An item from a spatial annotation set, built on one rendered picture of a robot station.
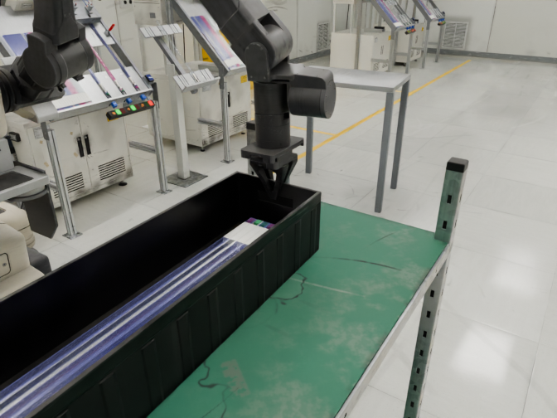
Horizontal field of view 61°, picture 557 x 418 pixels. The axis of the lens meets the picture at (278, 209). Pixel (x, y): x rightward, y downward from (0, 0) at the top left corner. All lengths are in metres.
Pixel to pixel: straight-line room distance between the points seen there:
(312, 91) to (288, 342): 0.36
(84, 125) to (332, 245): 2.59
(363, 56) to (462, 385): 5.59
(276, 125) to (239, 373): 0.37
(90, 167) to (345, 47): 4.66
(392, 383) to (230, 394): 1.39
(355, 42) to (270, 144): 6.32
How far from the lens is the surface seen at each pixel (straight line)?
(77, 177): 3.30
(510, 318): 2.39
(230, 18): 0.72
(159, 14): 4.10
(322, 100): 0.70
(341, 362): 0.62
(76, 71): 1.01
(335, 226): 0.90
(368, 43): 6.96
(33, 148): 3.10
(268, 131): 0.75
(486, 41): 9.67
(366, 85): 2.86
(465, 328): 2.26
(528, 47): 9.58
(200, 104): 3.97
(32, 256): 1.32
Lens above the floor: 1.38
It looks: 27 degrees down
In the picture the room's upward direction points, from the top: straight up
